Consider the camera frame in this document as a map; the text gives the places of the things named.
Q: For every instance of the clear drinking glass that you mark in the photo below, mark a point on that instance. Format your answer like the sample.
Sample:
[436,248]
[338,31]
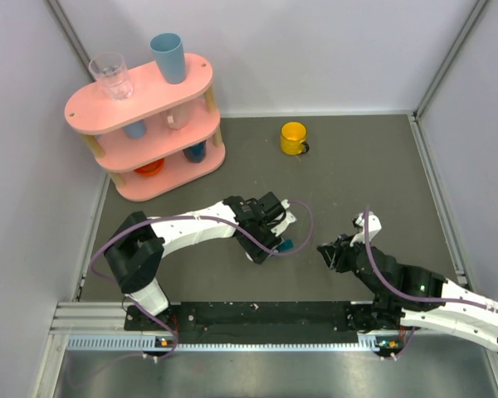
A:
[111,73]

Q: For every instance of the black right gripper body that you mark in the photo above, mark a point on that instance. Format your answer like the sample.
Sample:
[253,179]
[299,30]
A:
[344,255]

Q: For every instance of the light blue plastic tumbler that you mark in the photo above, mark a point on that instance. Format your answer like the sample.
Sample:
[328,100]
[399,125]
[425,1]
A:
[168,52]

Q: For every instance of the pink three-tier wooden shelf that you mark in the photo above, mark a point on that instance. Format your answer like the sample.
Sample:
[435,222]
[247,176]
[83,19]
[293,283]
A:
[99,120]

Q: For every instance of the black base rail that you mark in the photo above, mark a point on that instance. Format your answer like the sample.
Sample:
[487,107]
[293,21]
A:
[269,322]

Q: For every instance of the dark blue faceted cup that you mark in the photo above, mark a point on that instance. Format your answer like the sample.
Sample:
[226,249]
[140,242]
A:
[196,153]

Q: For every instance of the teal pill organizer box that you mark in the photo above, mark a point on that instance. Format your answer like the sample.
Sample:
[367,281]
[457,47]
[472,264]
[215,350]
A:
[284,246]

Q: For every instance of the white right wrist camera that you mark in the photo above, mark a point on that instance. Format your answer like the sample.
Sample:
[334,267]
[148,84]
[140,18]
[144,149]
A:
[367,225]

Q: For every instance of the yellow mug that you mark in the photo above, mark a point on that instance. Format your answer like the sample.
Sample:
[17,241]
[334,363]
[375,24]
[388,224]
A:
[294,139]

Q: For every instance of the small light blue cup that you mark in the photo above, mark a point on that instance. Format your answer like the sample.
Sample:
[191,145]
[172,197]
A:
[135,130]

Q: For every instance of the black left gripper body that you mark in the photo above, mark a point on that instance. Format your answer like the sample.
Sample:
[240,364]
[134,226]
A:
[266,237]

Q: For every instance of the orange plastic bowl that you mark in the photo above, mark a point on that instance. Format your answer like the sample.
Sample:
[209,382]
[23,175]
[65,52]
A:
[150,169]

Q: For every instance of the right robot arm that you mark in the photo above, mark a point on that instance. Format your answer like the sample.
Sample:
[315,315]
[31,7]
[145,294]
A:
[415,297]

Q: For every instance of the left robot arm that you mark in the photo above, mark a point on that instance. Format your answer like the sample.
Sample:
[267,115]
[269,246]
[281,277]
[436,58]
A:
[136,249]

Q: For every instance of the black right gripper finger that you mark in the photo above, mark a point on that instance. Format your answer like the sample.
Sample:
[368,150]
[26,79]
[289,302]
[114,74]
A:
[332,242]
[330,254]

